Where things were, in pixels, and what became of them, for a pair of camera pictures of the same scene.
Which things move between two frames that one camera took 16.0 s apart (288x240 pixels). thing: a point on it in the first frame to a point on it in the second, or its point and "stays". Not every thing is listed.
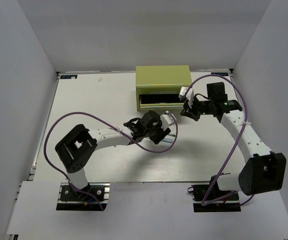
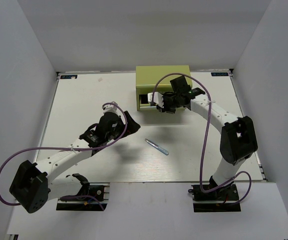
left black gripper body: x=157 y=133 to x=119 y=130
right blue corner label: x=220 y=73 stays
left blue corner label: x=68 y=76 stays
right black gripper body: x=203 y=107 to x=171 y=103
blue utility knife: x=168 y=139 to x=157 y=147
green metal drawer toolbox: x=158 y=87 stays
